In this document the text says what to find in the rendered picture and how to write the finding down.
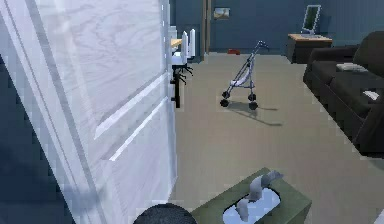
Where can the wooden desk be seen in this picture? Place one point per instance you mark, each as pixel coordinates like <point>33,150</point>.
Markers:
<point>176,42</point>

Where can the green tissue box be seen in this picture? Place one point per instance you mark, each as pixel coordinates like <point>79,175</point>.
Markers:
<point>266,203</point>

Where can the framed wall picture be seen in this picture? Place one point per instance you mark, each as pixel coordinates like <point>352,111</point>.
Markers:
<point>221,13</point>

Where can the dark wooden side table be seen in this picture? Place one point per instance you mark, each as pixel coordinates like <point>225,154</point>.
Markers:
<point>306,48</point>

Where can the dark grey round object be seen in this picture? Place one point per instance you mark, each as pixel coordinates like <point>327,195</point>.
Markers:
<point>165,215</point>

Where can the dark brown sofa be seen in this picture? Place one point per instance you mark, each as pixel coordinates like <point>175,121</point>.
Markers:
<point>350,86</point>

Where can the white remote control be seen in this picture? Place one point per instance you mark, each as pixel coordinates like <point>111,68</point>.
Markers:
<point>350,67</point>

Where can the white office chair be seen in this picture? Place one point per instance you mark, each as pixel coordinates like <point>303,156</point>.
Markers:
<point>185,53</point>

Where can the red object on floor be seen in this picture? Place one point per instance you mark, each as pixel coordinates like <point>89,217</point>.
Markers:
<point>234,51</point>

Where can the white framed monitor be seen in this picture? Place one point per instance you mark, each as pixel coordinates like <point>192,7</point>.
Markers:
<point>311,18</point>

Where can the grey stroller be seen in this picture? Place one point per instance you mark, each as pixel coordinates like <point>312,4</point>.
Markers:
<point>243,78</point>

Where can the white book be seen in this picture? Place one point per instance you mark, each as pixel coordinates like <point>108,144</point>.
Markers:
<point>371,95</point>

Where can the white room door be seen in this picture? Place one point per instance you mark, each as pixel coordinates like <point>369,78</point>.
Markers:
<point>100,83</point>

